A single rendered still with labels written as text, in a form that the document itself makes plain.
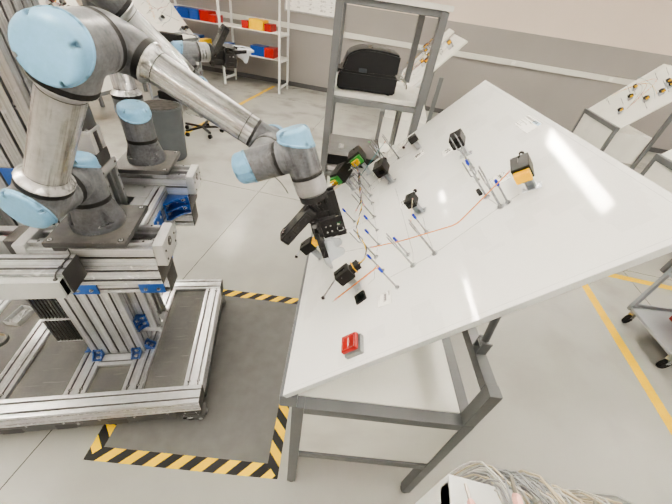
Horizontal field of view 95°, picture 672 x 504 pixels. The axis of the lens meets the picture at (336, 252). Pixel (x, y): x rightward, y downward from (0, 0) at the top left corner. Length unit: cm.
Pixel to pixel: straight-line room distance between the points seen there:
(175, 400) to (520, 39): 837
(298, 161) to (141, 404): 148
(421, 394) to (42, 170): 123
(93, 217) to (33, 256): 25
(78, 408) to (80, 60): 157
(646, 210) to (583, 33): 817
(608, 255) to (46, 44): 106
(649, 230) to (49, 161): 123
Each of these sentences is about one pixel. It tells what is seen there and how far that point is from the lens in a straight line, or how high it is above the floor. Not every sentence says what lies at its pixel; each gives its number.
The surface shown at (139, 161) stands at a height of 118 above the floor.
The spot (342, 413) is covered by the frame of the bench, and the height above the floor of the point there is 80.
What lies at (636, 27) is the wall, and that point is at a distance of 927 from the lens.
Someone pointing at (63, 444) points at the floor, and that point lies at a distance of 220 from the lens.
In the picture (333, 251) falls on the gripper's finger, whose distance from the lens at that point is 80.
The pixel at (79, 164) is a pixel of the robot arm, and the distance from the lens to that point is 112.
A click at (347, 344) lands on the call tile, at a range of 88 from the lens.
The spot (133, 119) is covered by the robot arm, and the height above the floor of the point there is 135.
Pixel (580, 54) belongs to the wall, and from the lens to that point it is 897.
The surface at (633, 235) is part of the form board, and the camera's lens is 79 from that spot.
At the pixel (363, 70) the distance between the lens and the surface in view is 176.
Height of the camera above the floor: 181
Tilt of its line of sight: 39 degrees down
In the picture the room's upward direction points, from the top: 9 degrees clockwise
